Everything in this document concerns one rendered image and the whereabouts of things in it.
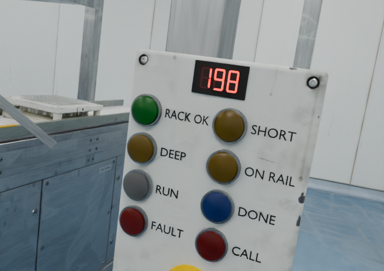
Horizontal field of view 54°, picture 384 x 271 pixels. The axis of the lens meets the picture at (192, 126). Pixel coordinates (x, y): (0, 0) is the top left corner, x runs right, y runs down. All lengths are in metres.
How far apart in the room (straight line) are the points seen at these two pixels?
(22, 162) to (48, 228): 0.35
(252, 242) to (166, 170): 0.10
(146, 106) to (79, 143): 1.04
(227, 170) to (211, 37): 0.14
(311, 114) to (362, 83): 3.84
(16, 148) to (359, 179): 3.62
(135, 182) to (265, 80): 0.15
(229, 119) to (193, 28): 0.12
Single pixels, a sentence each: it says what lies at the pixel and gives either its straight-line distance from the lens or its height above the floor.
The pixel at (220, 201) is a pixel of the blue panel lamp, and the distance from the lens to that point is 0.33.
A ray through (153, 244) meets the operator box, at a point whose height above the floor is 0.90.
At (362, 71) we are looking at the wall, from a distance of 4.15.
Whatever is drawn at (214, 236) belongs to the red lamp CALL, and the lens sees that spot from 0.34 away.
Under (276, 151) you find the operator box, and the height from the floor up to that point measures 1.02.
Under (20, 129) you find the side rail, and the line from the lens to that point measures 1.15.
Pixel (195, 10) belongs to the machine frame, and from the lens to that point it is 0.40.
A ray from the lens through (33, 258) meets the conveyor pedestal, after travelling 1.45.
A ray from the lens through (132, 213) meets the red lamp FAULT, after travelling 0.37.
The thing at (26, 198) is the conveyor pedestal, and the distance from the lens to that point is 1.32.
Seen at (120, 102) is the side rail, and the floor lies 0.84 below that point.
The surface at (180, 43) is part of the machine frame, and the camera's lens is 0.40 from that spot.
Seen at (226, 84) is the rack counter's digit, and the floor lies 1.06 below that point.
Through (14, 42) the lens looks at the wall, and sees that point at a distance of 5.24.
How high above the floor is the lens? 1.07
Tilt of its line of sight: 9 degrees down
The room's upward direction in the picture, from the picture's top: 8 degrees clockwise
